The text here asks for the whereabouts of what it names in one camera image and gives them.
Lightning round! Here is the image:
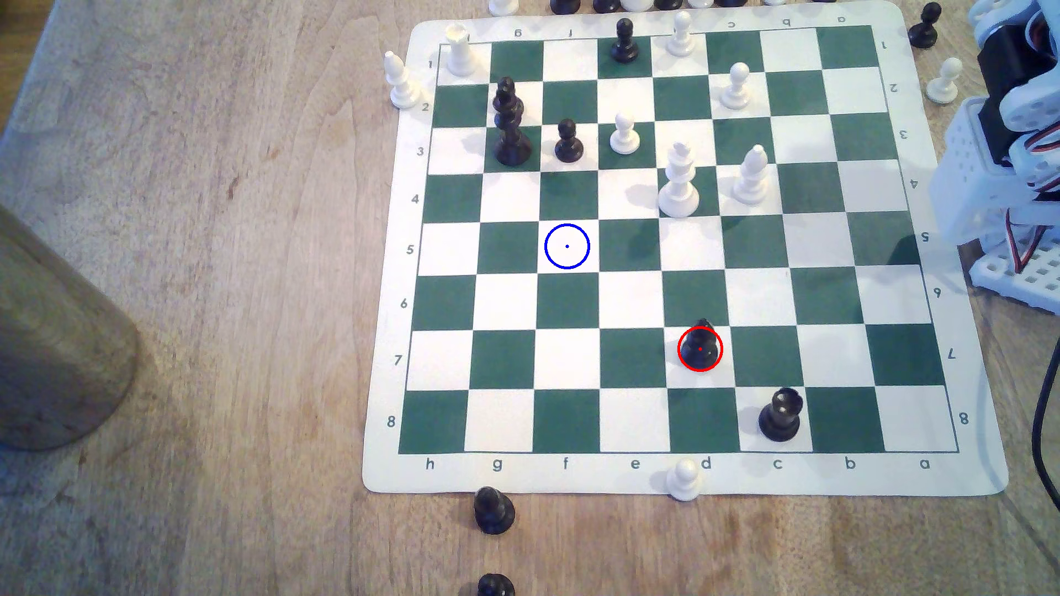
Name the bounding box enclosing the black pawn chess piece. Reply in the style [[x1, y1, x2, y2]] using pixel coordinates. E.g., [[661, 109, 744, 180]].
[[679, 318, 724, 372], [554, 118, 585, 164], [474, 487, 517, 536], [908, 2, 942, 49], [611, 18, 639, 64]]

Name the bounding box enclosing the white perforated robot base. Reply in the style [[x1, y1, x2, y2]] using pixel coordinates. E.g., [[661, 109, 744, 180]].
[[967, 236, 1060, 316]]

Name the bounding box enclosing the green and white chess mat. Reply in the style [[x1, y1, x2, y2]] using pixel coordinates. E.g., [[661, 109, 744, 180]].
[[362, 0, 1010, 498]]

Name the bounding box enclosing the black queen chess piece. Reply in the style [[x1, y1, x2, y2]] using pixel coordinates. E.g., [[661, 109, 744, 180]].
[[492, 77, 533, 167]]

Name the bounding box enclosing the white queen chess piece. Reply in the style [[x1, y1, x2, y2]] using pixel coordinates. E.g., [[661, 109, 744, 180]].
[[658, 141, 701, 220]]

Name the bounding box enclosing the white pawn chess piece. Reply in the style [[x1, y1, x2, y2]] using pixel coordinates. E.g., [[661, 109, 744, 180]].
[[609, 113, 641, 156], [666, 10, 697, 58], [719, 63, 751, 111], [667, 459, 702, 503], [925, 57, 964, 105]]

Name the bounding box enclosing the white bishop chess piece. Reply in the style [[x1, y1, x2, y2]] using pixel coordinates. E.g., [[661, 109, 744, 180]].
[[732, 144, 771, 206], [383, 51, 422, 110]]

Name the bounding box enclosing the white rook chess piece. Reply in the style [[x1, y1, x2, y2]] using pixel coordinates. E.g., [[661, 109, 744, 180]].
[[444, 23, 479, 78]]

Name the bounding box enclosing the brown wooden cylinder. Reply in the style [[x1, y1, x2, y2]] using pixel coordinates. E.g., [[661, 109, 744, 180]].
[[0, 203, 142, 453]]

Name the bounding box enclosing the red servo wire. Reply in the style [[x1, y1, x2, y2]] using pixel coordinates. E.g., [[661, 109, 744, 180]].
[[1004, 205, 1048, 274]]

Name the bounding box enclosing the black cable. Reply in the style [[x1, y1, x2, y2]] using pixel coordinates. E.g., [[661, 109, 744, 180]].
[[1031, 335, 1060, 511]]

